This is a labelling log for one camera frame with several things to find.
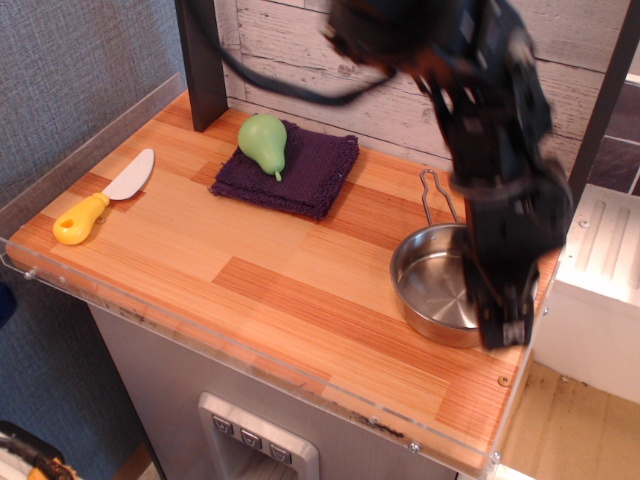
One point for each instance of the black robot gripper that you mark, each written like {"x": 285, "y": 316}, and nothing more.
{"x": 492, "y": 113}

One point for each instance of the dark vertical post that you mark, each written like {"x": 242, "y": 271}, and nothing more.
{"x": 607, "y": 98}
{"x": 203, "y": 65}

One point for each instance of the folded purple cloth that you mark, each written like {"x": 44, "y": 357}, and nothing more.
{"x": 316, "y": 168}

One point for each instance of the white toy sink unit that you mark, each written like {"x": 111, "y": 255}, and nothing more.
{"x": 589, "y": 330}

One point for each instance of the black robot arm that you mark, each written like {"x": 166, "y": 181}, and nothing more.
{"x": 393, "y": 35}

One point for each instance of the green plastic pear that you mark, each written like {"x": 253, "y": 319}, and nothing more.
{"x": 262, "y": 138}

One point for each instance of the clear acrylic table guard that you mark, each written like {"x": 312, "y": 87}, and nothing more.
{"x": 320, "y": 323}

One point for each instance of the dark right vertical post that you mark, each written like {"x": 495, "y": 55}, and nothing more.
{"x": 607, "y": 98}

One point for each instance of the dark left vertical post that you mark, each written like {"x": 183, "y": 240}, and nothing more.
{"x": 203, "y": 65}

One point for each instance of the small stainless steel pan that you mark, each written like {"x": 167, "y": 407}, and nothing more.
{"x": 435, "y": 279}

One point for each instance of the yellow handled toy knife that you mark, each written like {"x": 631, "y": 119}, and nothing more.
{"x": 75, "y": 225}

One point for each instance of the grey toy fridge cabinet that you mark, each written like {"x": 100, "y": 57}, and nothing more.
{"x": 205, "y": 420}

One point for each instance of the orange object bottom left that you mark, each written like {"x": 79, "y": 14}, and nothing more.
{"x": 46, "y": 468}

